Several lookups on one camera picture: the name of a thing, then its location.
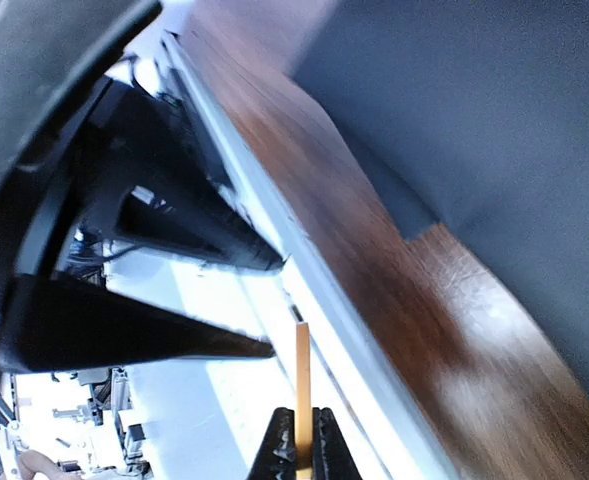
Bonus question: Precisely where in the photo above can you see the orange big blind button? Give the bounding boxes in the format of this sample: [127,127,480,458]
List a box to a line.
[295,323,313,479]

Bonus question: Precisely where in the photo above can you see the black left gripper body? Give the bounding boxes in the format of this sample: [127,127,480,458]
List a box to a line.
[0,1,224,378]

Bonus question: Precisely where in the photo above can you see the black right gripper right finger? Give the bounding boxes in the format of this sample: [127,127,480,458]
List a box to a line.
[312,408,362,480]

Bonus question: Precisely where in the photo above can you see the black poker play mat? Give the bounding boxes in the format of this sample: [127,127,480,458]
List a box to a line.
[293,1,589,397]

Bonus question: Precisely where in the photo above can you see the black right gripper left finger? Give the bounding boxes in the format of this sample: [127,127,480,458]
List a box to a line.
[247,407,297,480]

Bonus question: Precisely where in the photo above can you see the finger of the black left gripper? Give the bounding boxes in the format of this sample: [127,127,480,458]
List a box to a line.
[114,194,285,272]
[0,275,275,373]

